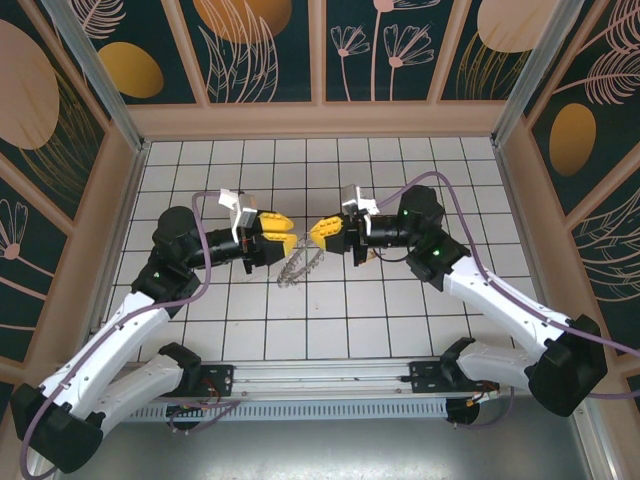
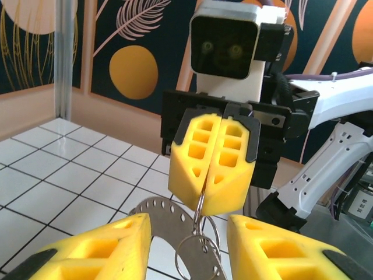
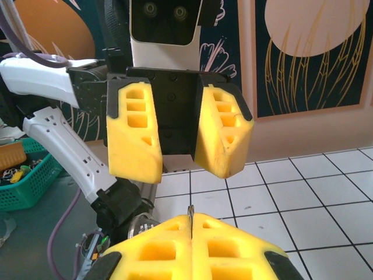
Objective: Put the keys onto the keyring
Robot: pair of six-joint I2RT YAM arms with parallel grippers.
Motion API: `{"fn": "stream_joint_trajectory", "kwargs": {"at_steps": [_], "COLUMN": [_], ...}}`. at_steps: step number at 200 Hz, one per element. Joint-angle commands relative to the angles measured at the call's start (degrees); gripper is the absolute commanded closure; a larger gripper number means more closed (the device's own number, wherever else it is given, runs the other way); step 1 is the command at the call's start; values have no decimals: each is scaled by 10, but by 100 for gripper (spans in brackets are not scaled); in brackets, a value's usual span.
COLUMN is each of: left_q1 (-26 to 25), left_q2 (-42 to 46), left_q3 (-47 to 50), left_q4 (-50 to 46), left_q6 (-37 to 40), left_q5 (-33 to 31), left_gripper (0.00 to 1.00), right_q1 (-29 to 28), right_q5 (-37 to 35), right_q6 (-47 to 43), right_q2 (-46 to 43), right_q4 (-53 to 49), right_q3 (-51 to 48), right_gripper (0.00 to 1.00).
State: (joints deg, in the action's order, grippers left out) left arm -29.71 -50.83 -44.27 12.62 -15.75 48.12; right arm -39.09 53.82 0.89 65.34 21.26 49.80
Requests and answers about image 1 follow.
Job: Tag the grey metal base plate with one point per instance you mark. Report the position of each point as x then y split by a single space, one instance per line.
320 450

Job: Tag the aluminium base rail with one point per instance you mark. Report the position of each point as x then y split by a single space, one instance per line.
320 377

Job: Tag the aluminium table edge rail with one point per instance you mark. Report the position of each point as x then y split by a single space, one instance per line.
513 200
131 190

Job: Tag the aluminium corner post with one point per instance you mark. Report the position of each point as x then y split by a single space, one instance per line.
532 70
96 70

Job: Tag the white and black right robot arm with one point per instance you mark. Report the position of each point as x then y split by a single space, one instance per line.
500 310

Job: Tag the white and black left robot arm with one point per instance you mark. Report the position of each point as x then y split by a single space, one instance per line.
100 360

